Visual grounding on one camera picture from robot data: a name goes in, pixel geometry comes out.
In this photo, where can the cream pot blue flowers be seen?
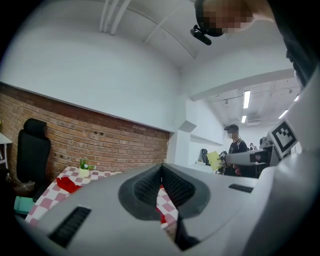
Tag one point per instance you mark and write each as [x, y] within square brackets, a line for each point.
[84, 172]

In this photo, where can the ceiling light strip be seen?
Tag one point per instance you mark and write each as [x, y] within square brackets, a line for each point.
[247, 98]
[244, 119]
[283, 114]

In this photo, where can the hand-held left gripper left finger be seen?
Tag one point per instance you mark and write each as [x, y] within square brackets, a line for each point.
[100, 212]

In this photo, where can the black letter-shaped ornament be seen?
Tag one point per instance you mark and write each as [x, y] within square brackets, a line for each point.
[205, 156]

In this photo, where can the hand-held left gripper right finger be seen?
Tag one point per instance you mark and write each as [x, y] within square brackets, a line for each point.
[220, 200]

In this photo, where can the teal flat box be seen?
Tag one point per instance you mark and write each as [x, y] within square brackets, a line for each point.
[23, 205]

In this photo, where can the white office desk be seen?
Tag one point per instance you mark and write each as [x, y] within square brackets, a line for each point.
[200, 167]

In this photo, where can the black head-mounted camera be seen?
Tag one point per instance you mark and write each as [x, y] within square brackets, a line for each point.
[201, 36]

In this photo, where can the person's black clothing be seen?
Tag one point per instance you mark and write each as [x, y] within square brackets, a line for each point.
[300, 37]

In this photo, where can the white side desk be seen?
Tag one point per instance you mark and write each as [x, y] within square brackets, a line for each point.
[3, 140]

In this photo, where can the red sweatshirt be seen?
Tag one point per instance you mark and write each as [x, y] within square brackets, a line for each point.
[66, 185]

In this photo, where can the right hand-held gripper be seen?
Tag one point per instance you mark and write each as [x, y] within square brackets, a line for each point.
[282, 140]

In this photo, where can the black office chair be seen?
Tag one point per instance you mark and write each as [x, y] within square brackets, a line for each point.
[32, 155]

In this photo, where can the pink white checkered tablecloth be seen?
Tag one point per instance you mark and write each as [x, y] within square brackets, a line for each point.
[53, 197]

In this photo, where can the person's head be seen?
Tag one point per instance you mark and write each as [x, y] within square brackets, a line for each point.
[225, 17]

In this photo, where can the brown bag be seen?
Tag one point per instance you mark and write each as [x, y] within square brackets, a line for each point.
[22, 188]

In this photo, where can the white ceiling pipes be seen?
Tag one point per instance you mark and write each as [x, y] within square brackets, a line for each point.
[112, 15]

